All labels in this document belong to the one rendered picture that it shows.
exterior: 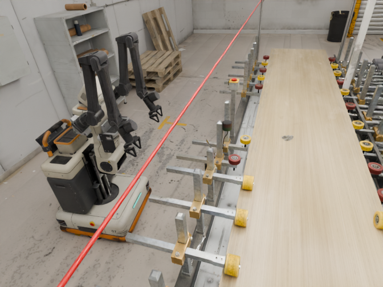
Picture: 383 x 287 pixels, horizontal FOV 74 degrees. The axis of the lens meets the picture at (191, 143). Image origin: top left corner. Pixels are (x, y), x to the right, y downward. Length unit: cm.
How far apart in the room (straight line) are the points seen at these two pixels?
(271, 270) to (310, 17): 847
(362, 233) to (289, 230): 33
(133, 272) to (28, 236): 112
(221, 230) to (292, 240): 49
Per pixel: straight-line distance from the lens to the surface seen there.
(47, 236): 283
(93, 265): 245
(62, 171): 211
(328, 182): 167
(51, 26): 383
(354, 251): 140
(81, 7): 413
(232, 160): 168
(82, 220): 242
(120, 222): 226
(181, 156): 181
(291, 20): 919
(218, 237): 163
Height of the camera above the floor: 197
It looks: 35 degrees down
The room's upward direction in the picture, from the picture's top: 4 degrees counter-clockwise
